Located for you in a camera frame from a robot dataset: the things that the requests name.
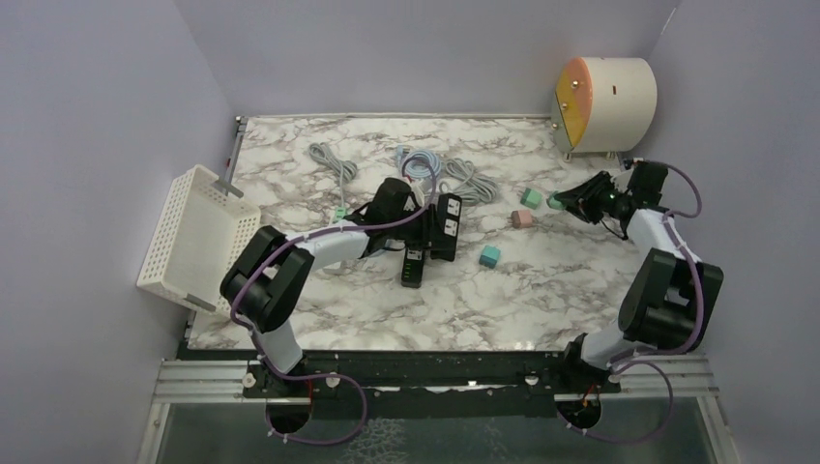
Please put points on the black power strip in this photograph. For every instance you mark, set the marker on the black power strip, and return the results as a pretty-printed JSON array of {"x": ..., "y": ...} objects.
[
  {"x": 444, "y": 234},
  {"x": 412, "y": 268}
]

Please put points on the teal cube plug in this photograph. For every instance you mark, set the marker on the teal cube plug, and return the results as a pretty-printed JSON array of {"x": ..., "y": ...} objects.
[{"x": 489, "y": 257}]

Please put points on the white perforated plastic basket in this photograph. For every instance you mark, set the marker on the white perforated plastic basket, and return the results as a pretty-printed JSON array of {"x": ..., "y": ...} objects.
[{"x": 204, "y": 226}]

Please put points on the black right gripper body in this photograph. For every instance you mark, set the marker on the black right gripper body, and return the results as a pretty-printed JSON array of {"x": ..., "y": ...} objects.
[{"x": 600, "y": 198}]

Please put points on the white cylindrical drum device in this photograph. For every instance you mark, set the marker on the white cylindrical drum device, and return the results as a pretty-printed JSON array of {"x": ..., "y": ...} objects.
[{"x": 602, "y": 105}]

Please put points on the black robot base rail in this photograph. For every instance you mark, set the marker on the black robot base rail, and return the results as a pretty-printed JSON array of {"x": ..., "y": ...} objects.
[{"x": 427, "y": 385}]

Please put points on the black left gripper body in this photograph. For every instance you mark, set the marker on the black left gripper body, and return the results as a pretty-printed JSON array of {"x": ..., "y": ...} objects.
[{"x": 418, "y": 231}]

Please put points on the pink cube plug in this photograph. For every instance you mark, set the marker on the pink cube plug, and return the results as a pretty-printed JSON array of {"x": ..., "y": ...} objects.
[{"x": 521, "y": 219}]

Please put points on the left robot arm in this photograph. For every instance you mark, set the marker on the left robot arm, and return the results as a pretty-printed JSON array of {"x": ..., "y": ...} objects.
[{"x": 266, "y": 281}]

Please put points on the green cube plug pair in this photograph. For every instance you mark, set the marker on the green cube plug pair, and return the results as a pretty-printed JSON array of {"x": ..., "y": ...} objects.
[{"x": 554, "y": 203}]

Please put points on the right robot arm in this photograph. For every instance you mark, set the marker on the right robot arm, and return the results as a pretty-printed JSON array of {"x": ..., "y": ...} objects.
[{"x": 668, "y": 306}]

